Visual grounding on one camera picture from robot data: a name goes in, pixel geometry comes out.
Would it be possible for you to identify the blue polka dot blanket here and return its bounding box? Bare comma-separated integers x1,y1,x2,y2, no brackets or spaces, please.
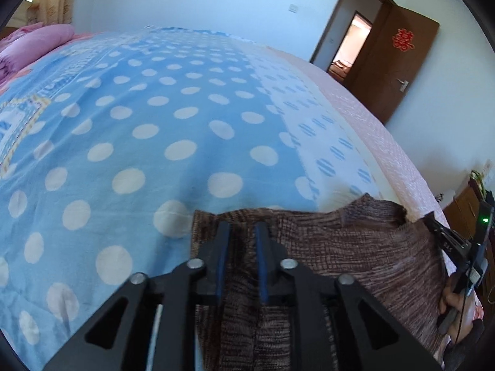
0,26,383,371

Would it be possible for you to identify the brown wooden cabinet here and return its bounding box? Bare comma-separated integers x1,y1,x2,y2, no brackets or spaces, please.
443,170,495,302

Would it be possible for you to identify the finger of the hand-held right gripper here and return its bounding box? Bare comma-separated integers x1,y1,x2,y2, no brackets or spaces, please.
423,212,472,259

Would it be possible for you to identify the brown knit sweater sun print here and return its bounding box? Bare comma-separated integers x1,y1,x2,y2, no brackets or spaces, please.
190,193,455,371

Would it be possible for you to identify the brown wooden door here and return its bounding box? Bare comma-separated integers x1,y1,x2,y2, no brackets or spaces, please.
342,6,441,126

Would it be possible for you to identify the pink dotted bed sheet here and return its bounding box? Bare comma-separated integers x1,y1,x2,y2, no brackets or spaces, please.
267,46,488,360

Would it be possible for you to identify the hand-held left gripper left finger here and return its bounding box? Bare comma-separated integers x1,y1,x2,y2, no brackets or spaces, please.
42,221,233,371

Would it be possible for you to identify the person's right forearm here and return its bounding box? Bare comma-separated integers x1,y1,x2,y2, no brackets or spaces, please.
443,319,486,371

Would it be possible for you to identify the brown door frame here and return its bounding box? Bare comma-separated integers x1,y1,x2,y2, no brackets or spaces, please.
309,0,395,74

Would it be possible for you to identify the red paper door decoration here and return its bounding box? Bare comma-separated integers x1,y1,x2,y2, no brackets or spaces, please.
392,28,414,52

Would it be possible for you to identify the folded pink quilt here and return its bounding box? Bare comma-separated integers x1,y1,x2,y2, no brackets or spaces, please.
0,23,76,86

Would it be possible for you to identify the person's right hand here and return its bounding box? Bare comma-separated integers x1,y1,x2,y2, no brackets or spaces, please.
439,278,484,329

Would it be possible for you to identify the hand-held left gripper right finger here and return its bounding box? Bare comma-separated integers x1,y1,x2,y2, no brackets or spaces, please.
253,221,443,371

